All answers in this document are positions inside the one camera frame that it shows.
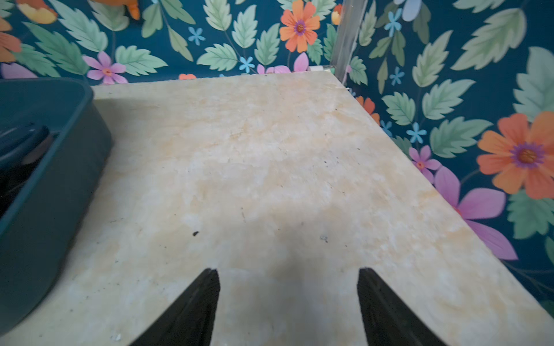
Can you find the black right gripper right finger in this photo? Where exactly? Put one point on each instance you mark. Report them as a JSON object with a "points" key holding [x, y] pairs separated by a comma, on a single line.
{"points": [[386, 318]]}

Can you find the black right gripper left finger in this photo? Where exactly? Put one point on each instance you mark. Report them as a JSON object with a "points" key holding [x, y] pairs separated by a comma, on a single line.
{"points": [[189, 320]]}

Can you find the blue handled scissors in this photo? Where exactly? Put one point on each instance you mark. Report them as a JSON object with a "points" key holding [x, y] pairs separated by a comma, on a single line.
{"points": [[23, 144]]}

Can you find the teal plastic storage box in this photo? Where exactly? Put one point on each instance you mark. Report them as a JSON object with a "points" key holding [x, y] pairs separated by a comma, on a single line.
{"points": [[42, 204]]}

